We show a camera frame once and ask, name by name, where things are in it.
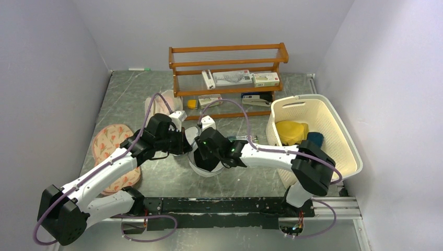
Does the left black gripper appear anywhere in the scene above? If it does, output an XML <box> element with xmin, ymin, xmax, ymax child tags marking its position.
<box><xmin>155</xmin><ymin>125</ymin><xmax>193</xmax><ymax>155</ymax></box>

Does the round white mesh laundry bag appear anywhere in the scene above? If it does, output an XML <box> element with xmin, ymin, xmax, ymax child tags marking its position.
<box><xmin>169</xmin><ymin>126</ymin><xmax>225</xmax><ymax>177</ymax></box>

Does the black garment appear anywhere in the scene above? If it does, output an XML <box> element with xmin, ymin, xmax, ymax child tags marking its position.
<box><xmin>194</xmin><ymin>151</ymin><xmax>219</xmax><ymax>172</ymax></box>

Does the yellow bra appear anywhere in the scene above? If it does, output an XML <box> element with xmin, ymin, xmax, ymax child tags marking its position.
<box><xmin>275</xmin><ymin>121</ymin><xmax>309</xmax><ymax>146</ymax></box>

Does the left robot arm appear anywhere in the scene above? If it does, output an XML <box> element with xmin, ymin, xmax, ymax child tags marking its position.
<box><xmin>33</xmin><ymin>111</ymin><xmax>190</xmax><ymax>246</ymax></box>

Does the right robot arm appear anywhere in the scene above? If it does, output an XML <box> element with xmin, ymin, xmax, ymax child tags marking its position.
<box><xmin>185</xmin><ymin>127</ymin><xmax>336</xmax><ymax>216</ymax></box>

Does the pink mesh laundry bag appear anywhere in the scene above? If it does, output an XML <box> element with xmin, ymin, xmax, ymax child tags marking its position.
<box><xmin>144</xmin><ymin>89</ymin><xmax>183</xmax><ymax>118</ymax></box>

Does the cream plastic laundry basket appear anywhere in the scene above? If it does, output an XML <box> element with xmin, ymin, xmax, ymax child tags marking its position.
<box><xmin>266</xmin><ymin>94</ymin><xmax>363</xmax><ymax>180</ymax></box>

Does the yellow small block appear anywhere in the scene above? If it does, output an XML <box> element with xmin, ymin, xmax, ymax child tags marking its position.
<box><xmin>187</xmin><ymin>99</ymin><xmax>198</xmax><ymax>109</ymax></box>

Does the small white box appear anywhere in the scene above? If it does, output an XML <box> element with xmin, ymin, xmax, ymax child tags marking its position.
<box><xmin>198</xmin><ymin>94</ymin><xmax>223</xmax><ymax>109</ymax></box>

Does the coloured marker pack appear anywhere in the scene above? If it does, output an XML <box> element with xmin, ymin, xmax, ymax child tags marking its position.
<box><xmin>228</xmin><ymin>135</ymin><xmax>259</xmax><ymax>144</ymax></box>

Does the floral pink oval pad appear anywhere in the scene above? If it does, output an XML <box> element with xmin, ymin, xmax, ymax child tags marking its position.
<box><xmin>91</xmin><ymin>124</ymin><xmax>142</xmax><ymax>196</ymax></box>

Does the orange wooden shelf rack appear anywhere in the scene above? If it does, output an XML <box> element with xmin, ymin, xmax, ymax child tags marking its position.
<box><xmin>168</xmin><ymin>42</ymin><xmax>289</xmax><ymax>120</ymax></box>

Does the green white marker pen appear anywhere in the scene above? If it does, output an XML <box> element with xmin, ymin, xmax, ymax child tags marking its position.
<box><xmin>128</xmin><ymin>67</ymin><xmax>151</xmax><ymax>71</ymax></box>

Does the flat white patterned box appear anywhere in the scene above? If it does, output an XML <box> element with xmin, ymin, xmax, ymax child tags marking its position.
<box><xmin>212</xmin><ymin>70</ymin><xmax>253</xmax><ymax>87</ymax></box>

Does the blue white stapler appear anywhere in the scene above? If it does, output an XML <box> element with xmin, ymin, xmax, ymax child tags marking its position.
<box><xmin>241</xmin><ymin>92</ymin><xmax>274</xmax><ymax>107</ymax></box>

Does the green white box on shelf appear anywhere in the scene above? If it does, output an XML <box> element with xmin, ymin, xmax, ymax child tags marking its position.
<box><xmin>251</xmin><ymin>72</ymin><xmax>280</xmax><ymax>87</ymax></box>

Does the dark blue garment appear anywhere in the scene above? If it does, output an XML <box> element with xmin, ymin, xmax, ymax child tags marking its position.
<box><xmin>307</xmin><ymin>132</ymin><xmax>324</xmax><ymax>148</ymax></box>

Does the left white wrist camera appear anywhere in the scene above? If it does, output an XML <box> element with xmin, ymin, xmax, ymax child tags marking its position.
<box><xmin>169</xmin><ymin>110</ymin><xmax>187</xmax><ymax>131</ymax></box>

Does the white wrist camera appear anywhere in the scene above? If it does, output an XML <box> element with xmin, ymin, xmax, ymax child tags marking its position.
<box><xmin>169</xmin><ymin>110</ymin><xmax>187</xmax><ymax>131</ymax></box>
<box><xmin>197</xmin><ymin>116</ymin><xmax>216</xmax><ymax>133</ymax></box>

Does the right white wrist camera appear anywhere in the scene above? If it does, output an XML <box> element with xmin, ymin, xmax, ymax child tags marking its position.
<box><xmin>197</xmin><ymin>116</ymin><xmax>216</xmax><ymax>133</ymax></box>

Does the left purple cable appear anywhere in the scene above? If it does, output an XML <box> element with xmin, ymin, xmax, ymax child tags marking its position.
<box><xmin>32</xmin><ymin>93</ymin><xmax>174</xmax><ymax>246</ymax></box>

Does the black base frame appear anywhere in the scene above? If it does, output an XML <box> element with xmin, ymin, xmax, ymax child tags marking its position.
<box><xmin>128</xmin><ymin>197</ymin><xmax>315</xmax><ymax>231</ymax></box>

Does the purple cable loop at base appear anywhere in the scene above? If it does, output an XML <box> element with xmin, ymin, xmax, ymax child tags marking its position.
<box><xmin>112</xmin><ymin>214</ymin><xmax>179</xmax><ymax>243</ymax></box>

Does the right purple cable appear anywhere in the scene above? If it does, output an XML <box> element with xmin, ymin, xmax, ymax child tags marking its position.
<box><xmin>197</xmin><ymin>99</ymin><xmax>343</xmax><ymax>185</ymax></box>

